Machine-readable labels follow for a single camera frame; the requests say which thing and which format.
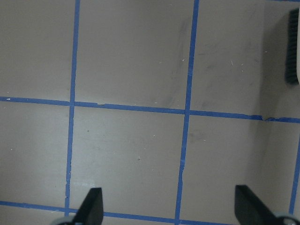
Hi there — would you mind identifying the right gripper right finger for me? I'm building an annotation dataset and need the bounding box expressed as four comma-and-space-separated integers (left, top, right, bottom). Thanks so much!
234, 185, 281, 225

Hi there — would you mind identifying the beige hand brush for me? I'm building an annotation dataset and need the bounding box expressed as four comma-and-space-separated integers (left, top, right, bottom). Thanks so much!
285, 8, 300, 85

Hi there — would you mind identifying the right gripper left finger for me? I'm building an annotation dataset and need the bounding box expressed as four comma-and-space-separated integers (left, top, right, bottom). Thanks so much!
70, 187, 104, 225

